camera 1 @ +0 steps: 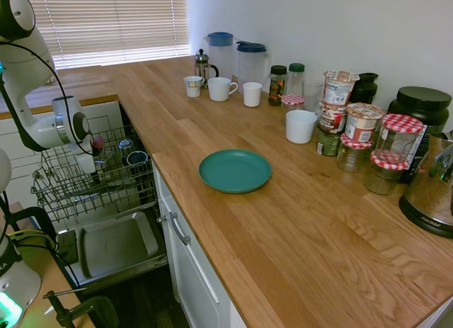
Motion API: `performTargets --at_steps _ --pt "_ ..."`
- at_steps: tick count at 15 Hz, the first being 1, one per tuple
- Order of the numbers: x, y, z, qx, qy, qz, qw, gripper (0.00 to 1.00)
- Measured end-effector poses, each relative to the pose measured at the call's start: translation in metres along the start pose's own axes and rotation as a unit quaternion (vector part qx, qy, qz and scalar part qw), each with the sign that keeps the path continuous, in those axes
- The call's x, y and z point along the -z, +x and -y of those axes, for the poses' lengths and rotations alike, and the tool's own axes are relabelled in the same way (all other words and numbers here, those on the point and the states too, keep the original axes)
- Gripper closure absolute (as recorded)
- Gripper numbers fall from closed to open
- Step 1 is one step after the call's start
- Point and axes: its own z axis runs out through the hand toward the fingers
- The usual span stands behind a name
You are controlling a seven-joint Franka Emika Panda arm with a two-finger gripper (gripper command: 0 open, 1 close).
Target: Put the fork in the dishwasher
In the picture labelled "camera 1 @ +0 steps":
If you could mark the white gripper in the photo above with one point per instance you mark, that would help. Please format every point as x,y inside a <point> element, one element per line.
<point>85,159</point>

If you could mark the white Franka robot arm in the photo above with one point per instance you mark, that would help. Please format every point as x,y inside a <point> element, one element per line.
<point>35,129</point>

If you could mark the steel dishwasher door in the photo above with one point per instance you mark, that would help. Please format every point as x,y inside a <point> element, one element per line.
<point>117,243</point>

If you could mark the clear glass jar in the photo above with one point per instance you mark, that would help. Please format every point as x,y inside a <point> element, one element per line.
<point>124,145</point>

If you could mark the black mug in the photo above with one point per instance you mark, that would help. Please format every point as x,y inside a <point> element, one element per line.
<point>136,158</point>

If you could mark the white base cabinet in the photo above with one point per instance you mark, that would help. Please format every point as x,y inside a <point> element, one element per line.
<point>102,115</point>
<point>198,282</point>

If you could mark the black C-clamp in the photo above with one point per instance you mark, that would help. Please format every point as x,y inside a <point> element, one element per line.
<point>95,308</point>
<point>35,213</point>

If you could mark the silver cabinet knob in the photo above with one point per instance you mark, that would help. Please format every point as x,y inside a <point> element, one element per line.
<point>161,219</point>

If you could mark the plywood robot stand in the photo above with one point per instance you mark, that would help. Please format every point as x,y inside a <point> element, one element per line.
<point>49,271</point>

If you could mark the white cup with print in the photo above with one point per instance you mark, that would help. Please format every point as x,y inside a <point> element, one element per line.
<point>193,87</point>

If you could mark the green plate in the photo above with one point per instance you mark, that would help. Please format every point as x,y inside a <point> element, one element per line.
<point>235,170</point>

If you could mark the glass french press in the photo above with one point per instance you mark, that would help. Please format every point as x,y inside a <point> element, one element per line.
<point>202,71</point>

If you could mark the clear pitcher light blue lid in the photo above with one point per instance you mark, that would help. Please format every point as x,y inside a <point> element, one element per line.
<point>219,55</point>

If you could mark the small plain white cup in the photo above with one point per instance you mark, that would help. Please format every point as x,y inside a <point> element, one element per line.
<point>252,95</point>

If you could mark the clear pitcher dark blue lid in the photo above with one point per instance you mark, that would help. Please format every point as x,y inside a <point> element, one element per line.
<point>251,69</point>

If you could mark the spice jar black lid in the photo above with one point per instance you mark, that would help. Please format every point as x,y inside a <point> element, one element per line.
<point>277,87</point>

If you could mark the wide plain white cup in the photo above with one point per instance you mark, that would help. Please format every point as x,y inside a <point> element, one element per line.
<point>301,128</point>

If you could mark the glass jar red checkered lid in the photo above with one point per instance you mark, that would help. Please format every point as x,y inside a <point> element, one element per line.
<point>354,154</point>
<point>384,179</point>
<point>400,136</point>
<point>292,100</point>

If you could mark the spice jar green lid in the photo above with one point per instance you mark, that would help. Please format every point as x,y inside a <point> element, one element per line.
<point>296,76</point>

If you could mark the clear drinking glass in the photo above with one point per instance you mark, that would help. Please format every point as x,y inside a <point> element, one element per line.
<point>313,94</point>

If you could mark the green oatmeal cup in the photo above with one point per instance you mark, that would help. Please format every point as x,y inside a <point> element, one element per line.
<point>327,144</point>

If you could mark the red oatmeal cup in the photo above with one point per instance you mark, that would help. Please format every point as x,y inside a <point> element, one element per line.
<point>332,119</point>

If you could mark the white oatmeal cup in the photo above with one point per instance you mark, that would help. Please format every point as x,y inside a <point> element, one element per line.
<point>338,89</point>
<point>361,124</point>

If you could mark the black vase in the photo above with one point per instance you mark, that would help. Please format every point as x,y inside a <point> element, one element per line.
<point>366,89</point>

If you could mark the steel electric kettle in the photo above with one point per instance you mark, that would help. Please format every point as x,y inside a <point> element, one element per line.
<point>428,190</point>

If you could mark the black protein powder tub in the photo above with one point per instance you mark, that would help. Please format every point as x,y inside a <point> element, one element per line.
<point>423,108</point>

